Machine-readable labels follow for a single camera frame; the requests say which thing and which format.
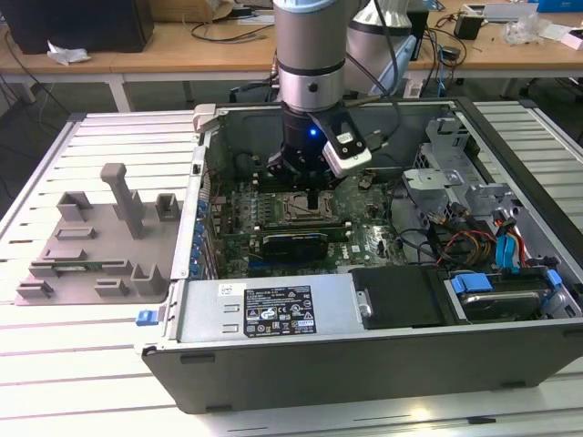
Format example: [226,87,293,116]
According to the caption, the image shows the silver CPU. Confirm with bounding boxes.
[291,194,325,216]

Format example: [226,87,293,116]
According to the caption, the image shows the CPU socket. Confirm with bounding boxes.
[282,189,334,225]

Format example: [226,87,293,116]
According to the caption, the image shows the RAM slot black clips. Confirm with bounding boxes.
[253,218,350,229]

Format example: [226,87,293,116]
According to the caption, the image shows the RAM slot white clips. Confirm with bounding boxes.
[254,223,352,234]

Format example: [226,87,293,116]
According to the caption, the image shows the black graphics card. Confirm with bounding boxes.
[261,231,331,265]

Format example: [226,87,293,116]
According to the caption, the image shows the green motherboard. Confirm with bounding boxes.
[204,168,411,279]

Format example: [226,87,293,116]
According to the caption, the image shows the grey plastic case latch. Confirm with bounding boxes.
[192,103,219,135]

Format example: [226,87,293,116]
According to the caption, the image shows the silver metal drive cage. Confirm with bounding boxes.
[403,116,526,229]

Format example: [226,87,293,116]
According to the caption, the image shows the black plastic shroud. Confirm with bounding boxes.
[352,266,450,330]

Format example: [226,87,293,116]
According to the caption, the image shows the black box on desk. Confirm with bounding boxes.
[408,8,430,63]

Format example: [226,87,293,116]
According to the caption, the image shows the silver power supply black label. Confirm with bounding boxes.
[175,278,366,346]

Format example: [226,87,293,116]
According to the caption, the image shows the black open PC case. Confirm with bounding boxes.
[135,96,583,415]

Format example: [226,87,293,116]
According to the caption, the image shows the brown cardboard box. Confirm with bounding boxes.
[152,0,274,23]

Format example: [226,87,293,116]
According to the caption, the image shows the small black cube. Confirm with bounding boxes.
[454,13,483,41]

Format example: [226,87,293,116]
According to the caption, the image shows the grey parts rack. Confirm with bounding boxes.
[13,162,186,307]

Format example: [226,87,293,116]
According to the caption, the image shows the hard disk in blue carrier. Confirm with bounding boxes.
[448,268,567,325]

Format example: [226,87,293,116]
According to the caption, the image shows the green RAM stick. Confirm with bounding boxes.
[49,259,107,274]

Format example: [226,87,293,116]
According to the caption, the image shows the large black computer tower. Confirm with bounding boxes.
[0,0,155,55]

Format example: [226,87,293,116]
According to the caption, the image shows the grey flat tray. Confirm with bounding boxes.
[463,2,538,23]

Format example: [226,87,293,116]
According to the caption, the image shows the crumpled white paper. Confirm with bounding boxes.
[46,39,91,66]

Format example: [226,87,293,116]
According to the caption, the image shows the clear plastic bags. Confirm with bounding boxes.
[503,12,547,46]

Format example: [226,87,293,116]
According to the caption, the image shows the blue box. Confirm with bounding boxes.
[536,0,583,14]

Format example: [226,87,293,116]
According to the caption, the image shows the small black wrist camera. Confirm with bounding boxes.
[266,152,287,178]

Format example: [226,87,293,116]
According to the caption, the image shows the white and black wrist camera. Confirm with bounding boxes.
[321,131,373,177]

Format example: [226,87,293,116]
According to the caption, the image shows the thin blue cable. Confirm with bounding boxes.
[435,38,447,97]

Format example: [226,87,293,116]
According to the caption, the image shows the wooden desk white frame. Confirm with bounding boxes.
[0,0,583,113]

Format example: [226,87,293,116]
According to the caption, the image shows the yellow red power wire bundle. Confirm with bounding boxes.
[435,229,498,270]

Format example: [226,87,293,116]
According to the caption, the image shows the blue flat disk wire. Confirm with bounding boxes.
[494,218,526,275]

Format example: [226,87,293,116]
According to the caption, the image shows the red flat disk wire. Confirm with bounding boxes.
[509,229,543,270]

